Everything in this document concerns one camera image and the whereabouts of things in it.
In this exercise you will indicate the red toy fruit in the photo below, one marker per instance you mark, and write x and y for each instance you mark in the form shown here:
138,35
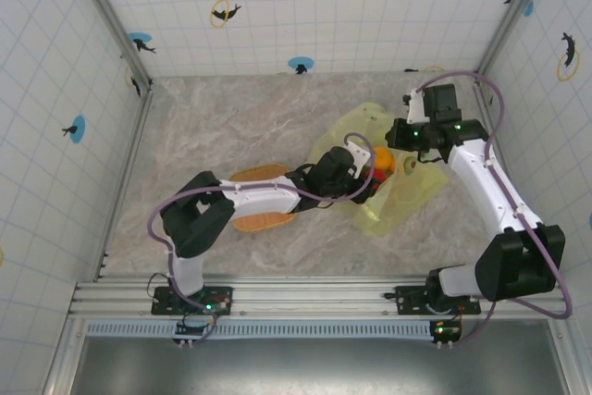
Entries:
375,175

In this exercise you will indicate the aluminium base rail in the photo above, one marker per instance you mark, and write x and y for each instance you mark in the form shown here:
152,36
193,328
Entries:
300,295

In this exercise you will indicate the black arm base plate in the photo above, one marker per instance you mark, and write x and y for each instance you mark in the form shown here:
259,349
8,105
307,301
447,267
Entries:
409,298
162,302

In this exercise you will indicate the aluminium frame post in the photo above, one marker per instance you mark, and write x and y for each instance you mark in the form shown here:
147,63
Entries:
560,358
113,20
65,358
514,11

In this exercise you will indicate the orange toy fruit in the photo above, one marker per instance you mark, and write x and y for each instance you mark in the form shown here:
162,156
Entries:
385,159

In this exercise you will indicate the aluminium side rail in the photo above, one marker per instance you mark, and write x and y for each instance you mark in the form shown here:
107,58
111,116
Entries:
124,182
483,94

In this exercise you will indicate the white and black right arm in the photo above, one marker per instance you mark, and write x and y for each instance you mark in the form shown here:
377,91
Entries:
485,191

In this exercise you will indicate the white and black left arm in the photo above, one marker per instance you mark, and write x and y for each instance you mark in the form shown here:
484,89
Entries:
259,198

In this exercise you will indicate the grey metal sheet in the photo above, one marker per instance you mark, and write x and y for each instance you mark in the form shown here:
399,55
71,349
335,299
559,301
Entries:
300,367

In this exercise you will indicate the translucent yellow-green plastic bag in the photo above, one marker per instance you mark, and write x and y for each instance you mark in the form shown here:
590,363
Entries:
402,201

